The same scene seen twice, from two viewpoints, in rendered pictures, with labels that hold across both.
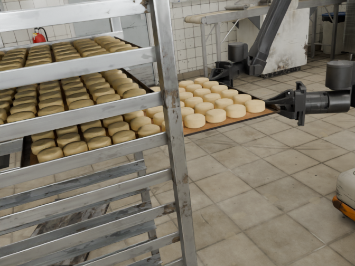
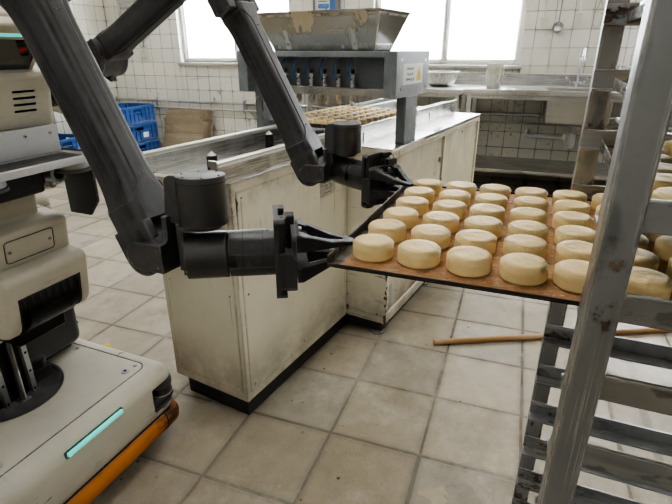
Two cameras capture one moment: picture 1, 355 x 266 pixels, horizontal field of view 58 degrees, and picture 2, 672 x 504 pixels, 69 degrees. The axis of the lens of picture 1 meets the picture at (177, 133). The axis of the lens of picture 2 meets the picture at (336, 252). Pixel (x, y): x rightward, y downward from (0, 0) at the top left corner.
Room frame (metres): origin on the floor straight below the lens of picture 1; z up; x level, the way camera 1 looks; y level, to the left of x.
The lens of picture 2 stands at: (1.50, 0.23, 1.18)
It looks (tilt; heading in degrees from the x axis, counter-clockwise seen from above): 23 degrees down; 222
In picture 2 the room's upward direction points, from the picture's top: straight up
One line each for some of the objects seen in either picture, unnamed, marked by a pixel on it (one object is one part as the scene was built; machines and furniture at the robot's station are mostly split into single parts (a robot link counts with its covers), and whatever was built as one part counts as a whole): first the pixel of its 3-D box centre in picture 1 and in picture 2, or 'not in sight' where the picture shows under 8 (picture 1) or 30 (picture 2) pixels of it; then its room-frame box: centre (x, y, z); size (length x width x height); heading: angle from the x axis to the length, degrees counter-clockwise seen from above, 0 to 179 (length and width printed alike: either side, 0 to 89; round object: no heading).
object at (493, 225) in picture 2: (184, 97); (482, 227); (0.91, -0.03, 0.96); 0.05 x 0.05 x 0.02
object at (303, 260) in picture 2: (216, 77); (317, 245); (1.10, -0.16, 0.96); 0.09 x 0.07 x 0.07; 139
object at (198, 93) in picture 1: (202, 93); (440, 222); (0.92, -0.09, 0.96); 0.05 x 0.05 x 0.02
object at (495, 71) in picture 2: not in sight; (495, 75); (-2.67, -1.68, 0.98); 0.20 x 0.14 x 0.20; 62
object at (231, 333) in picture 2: not in sight; (265, 258); (0.41, -1.10, 0.45); 0.70 x 0.34 x 0.90; 12
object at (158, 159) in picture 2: not in sight; (316, 122); (-0.17, -1.37, 0.87); 2.01 x 0.03 x 0.07; 12
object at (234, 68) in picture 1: (227, 74); (259, 252); (1.15, -0.21, 0.95); 0.07 x 0.07 x 0.10; 49
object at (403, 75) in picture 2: not in sight; (331, 94); (-0.09, -1.21, 1.01); 0.72 x 0.33 x 0.34; 102
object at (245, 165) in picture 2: not in sight; (373, 126); (-0.23, -1.09, 0.87); 2.01 x 0.03 x 0.07; 12
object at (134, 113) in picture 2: not in sight; (123, 114); (-1.15, -5.36, 0.50); 0.60 x 0.40 x 0.20; 24
